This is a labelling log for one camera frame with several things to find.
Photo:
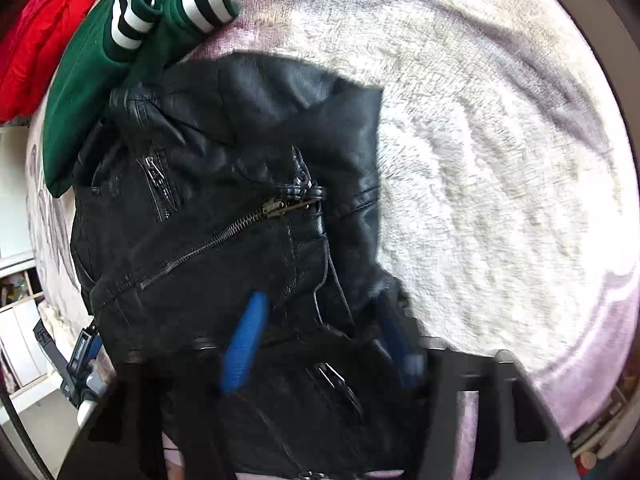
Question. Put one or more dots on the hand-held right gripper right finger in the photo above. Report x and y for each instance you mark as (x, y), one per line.
(400, 347)

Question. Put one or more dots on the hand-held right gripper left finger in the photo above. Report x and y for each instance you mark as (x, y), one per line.
(246, 345)

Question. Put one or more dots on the black leather jacket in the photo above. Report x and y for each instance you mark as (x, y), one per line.
(225, 220)

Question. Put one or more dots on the white shelf cabinet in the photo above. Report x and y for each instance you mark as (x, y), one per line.
(15, 200)

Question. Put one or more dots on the white and purple fluffy blanket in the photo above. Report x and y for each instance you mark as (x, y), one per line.
(490, 160)

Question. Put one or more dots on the pale furniture edge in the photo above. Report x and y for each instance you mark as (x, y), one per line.
(602, 437)

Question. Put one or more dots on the green sweatshirt with striped cuffs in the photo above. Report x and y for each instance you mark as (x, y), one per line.
(90, 65)

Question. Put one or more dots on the red puffy garment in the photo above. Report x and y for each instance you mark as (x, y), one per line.
(40, 35)

